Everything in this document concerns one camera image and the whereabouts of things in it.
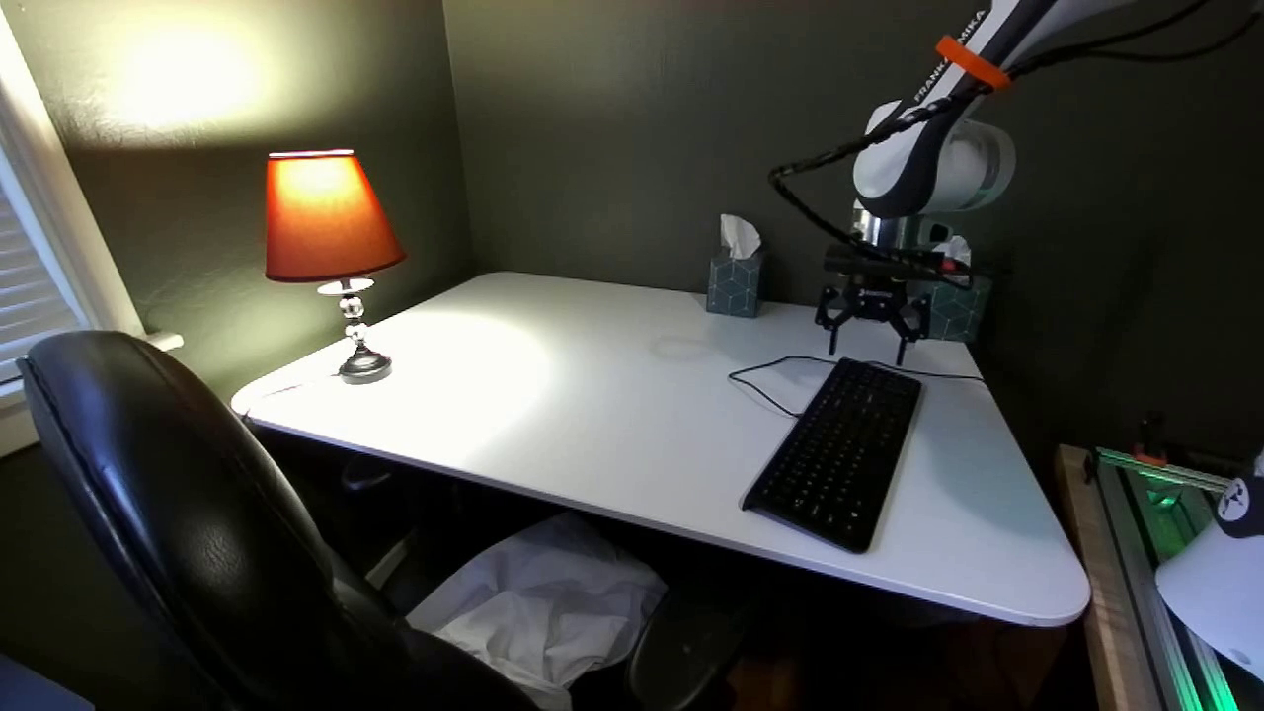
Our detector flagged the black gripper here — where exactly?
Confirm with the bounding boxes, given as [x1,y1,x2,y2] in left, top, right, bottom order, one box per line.
[812,275,938,371]

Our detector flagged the black computer keyboard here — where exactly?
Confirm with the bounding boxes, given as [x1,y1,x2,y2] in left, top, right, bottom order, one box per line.
[739,356,929,555]

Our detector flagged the dark teal box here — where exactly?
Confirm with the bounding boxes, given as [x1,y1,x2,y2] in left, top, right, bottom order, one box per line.
[924,267,996,350]

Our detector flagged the teal tissue box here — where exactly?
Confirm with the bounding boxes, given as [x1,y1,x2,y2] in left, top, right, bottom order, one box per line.
[704,250,772,322]

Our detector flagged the white tissue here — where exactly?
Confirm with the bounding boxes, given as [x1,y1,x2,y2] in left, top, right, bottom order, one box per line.
[714,209,768,264]

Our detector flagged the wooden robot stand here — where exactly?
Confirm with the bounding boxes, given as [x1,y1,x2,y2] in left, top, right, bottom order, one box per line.
[1050,438,1264,711]

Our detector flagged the dark round bin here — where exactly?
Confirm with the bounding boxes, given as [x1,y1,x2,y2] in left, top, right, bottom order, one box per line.
[623,580,762,711]

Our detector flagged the black cap with white print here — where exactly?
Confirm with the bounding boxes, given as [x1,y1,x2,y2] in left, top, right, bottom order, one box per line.
[1209,451,1264,541]

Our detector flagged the white dome object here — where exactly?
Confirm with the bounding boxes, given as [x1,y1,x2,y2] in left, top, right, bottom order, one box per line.
[1155,518,1264,688]

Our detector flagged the orange shade table lamp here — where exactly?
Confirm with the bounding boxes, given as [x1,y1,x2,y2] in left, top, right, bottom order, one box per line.
[261,143,410,391]

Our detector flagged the black leather office chair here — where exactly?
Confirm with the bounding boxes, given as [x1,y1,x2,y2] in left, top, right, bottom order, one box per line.
[14,322,533,711]

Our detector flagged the white window blinds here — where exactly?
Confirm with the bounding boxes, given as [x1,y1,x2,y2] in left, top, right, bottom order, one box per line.
[0,75,94,398]

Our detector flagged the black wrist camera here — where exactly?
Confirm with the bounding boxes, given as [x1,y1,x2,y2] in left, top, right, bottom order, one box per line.
[820,242,984,286]

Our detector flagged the black keyboard cable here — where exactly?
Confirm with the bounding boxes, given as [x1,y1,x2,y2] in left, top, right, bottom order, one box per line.
[722,347,989,421]

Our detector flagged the orange arm strap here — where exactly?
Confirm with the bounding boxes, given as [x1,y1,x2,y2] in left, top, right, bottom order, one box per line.
[931,30,1016,93]

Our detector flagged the aluminium frame rail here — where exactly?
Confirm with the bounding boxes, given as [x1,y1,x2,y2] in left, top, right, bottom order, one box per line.
[1091,441,1244,711]

